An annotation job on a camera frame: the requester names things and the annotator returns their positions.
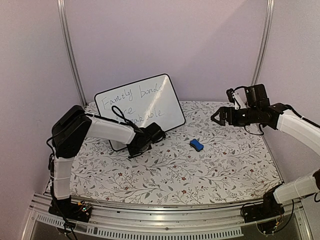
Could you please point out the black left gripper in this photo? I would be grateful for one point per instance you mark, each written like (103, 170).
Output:
(132, 152)

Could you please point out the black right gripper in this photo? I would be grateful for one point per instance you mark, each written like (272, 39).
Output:
(223, 110)

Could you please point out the white whiteboard black frame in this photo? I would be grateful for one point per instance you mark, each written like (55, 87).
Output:
(143, 102)

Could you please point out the blue whiteboard eraser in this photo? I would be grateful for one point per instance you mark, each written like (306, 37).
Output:
(194, 143)

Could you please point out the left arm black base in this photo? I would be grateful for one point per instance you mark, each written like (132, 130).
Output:
(66, 209)

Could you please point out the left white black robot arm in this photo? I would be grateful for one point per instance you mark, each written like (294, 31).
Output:
(69, 133)

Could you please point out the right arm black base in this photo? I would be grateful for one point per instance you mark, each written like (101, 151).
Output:
(269, 208)

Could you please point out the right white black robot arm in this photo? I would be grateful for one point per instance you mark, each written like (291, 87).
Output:
(293, 139)

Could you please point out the floral patterned table mat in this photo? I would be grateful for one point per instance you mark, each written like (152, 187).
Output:
(235, 165)

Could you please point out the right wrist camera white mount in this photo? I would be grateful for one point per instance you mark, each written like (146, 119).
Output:
(256, 97)

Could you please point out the aluminium front rail frame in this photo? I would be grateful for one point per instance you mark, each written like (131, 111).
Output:
(124, 221)

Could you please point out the right aluminium corner post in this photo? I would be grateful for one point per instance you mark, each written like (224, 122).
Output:
(270, 4)

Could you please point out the aluminium corner post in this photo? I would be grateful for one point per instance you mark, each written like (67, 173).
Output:
(61, 7)
(270, 4)

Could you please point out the left aluminium corner post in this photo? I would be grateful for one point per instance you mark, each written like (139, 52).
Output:
(61, 7)

